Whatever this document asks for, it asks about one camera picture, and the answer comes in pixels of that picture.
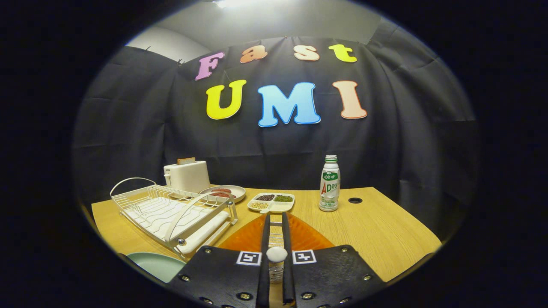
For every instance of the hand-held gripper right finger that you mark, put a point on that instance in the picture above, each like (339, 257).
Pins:
(329, 273)

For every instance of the pale green plate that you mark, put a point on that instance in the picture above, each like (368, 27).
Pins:
(158, 265)

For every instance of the heap of yellow soybeans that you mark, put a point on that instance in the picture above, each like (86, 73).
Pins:
(259, 205)

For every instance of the small beige sausage plate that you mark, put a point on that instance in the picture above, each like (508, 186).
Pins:
(237, 193)

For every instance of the heap of green mung beans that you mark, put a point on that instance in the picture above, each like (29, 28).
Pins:
(283, 198)

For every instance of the white toaster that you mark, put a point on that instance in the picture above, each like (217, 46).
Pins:
(188, 177)

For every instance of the black backdrop cloth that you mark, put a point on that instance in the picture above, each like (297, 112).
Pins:
(385, 149)

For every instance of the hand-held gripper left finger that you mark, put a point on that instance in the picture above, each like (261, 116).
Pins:
(222, 273)

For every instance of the white divided dish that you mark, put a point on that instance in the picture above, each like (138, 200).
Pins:
(278, 208)

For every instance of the white drain tray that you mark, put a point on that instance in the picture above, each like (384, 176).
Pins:
(201, 233)

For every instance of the heap of dark red beans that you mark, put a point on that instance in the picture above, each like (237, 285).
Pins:
(265, 197)

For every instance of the white green-label drink bottle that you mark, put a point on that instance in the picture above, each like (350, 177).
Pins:
(329, 188)

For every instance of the toast slice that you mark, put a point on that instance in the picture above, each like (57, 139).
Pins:
(186, 161)

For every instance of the red sausage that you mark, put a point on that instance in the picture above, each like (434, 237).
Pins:
(220, 195)
(220, 190)

